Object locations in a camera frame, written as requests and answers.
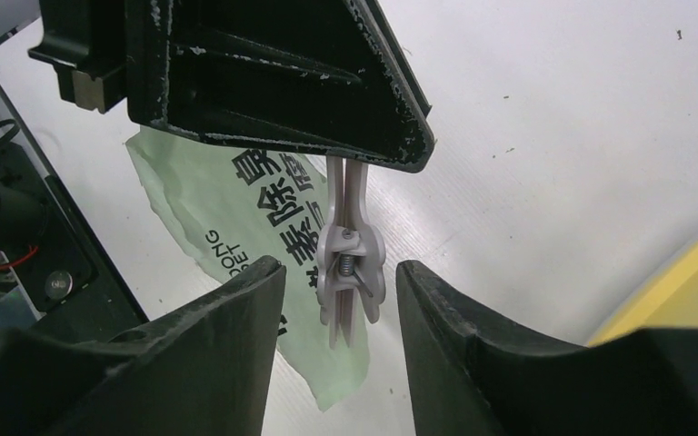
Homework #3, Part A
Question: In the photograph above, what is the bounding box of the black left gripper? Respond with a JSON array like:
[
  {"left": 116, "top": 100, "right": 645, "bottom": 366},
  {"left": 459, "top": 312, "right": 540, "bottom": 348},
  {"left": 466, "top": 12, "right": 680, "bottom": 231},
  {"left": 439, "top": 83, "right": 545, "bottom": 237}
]
[{"left": 28, "top": 0, "right": 126, "bottom": 114}]

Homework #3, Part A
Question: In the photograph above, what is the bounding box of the green cat litter bag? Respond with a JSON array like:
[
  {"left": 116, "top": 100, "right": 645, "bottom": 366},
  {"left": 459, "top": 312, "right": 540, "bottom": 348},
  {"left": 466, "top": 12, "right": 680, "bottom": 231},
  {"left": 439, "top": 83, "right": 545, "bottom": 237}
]
[{"left": 125, "top": 127, "right": 370, "bottom": 411}]

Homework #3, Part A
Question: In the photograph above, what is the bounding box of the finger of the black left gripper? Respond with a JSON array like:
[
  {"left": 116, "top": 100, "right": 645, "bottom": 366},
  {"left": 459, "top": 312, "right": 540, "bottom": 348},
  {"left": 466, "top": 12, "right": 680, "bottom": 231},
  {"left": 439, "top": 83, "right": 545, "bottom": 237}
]
[{"left": 125, "top": 0, "right": 436, "bottom": 173}]

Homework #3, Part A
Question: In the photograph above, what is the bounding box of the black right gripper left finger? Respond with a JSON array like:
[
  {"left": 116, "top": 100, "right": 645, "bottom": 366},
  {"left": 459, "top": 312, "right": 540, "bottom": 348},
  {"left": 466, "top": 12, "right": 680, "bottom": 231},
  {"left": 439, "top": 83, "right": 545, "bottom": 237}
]
[{"left": 0, "top": 256, "right": 286, "bottom": 435}]

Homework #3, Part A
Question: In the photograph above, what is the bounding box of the white bag sealing clip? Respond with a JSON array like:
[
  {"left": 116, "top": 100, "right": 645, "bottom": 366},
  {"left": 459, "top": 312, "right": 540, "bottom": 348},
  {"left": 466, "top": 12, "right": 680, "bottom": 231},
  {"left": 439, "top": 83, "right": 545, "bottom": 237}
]
[{"left": 316, "top": 156, "right": 386, "bottom": 349}]

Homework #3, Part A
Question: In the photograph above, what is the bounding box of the yellow litter box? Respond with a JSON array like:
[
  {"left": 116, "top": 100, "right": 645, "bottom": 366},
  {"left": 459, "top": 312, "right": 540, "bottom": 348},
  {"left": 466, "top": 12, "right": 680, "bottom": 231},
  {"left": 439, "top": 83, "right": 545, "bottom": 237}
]
[{"left": 587, "top": 236, "right": 698, "bottom": 346}]

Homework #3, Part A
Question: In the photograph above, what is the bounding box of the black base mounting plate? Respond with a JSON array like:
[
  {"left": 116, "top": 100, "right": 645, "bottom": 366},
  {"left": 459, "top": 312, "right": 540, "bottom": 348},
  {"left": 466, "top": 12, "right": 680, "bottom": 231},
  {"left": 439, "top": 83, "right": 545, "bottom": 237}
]
[{"left": 0, "top": 119, "right": 148, "bottom": 342}]

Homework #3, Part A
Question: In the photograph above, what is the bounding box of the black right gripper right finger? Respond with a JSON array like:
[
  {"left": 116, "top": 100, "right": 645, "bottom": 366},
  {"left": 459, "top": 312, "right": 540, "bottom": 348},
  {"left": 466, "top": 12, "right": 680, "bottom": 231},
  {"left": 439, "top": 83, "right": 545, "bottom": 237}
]
[{"left": 395, "top": 260, "right": 698, "bottom": 435}]

